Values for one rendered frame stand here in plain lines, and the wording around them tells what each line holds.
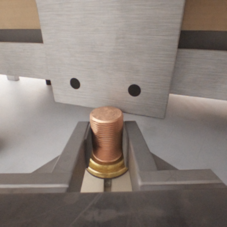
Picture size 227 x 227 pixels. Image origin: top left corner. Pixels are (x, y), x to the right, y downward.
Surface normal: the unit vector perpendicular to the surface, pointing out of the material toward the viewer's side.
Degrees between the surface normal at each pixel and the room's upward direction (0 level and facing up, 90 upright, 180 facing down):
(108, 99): 90
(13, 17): 90
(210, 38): 90
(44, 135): 180
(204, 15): 90
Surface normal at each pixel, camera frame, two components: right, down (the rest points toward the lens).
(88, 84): -0.32, 0.47
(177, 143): 0.00, -0.87
